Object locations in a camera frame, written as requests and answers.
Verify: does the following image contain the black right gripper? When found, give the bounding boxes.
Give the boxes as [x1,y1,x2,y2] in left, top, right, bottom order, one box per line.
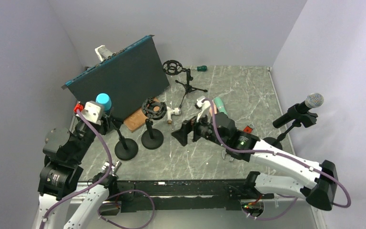
[171,108,228,148]

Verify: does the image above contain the mint green microphone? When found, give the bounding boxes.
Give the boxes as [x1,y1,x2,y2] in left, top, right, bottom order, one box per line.
[213,97,228,115]

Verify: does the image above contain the blue microphone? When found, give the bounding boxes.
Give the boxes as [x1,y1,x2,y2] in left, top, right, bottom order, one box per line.
[95,93,112,114]

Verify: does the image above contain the black round base shock mount stand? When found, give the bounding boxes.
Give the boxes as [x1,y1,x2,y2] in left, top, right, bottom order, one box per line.
[141,97,167,150]

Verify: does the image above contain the black round base clip stand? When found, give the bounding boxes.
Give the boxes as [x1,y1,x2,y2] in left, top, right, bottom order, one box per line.
[102,108,138,161]

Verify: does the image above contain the black tripod shock mount stand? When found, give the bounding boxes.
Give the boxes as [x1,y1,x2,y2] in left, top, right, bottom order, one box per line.
[162,60,208,110]

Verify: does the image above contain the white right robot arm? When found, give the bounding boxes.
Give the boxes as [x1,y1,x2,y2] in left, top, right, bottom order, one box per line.
[172,113,337,211]

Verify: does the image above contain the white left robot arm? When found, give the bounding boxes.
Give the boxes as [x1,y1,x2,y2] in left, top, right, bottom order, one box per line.
[33,116,123,229]

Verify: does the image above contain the black right round base stand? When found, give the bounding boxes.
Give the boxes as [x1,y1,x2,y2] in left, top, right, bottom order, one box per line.
[263,121,303,150]

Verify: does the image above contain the silver black microphone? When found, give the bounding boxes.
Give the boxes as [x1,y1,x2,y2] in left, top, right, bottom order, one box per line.
[272,93,324,128]

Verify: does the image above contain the white plastic faucet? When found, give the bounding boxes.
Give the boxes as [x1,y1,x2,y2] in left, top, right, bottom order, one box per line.
[166,107,181,125]

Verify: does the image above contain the chrome metal fitting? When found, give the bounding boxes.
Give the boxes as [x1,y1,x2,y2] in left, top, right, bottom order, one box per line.
[102,161,122,176]

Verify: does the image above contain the wooden block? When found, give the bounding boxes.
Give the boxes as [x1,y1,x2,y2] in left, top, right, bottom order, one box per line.
[123,103,147,132]

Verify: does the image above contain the dark teal-edged board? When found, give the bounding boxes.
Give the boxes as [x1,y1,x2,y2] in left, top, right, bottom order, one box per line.
[63,35,170,120]

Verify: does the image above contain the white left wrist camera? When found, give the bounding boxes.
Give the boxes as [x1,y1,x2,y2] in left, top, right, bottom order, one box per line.
[73,101,104,125]

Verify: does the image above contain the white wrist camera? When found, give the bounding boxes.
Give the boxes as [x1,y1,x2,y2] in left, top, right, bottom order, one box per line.
[195,97,211,122]
[73,101,104,125]

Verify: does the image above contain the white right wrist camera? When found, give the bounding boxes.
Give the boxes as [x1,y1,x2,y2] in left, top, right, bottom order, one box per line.
[195,97,211,122]

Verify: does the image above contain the red handle adjustable wrench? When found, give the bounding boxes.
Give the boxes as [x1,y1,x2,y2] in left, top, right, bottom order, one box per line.
[243,125,254,133]

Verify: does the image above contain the green handle screwdriver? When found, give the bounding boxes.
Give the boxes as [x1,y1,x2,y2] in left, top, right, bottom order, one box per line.
[192,65,208,72]

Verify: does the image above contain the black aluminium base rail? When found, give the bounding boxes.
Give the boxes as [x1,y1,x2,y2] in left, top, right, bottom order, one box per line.
[98,179,274,216]

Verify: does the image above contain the white bracket behind board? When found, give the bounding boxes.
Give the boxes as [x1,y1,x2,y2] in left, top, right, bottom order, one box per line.
[94,45,113,62]

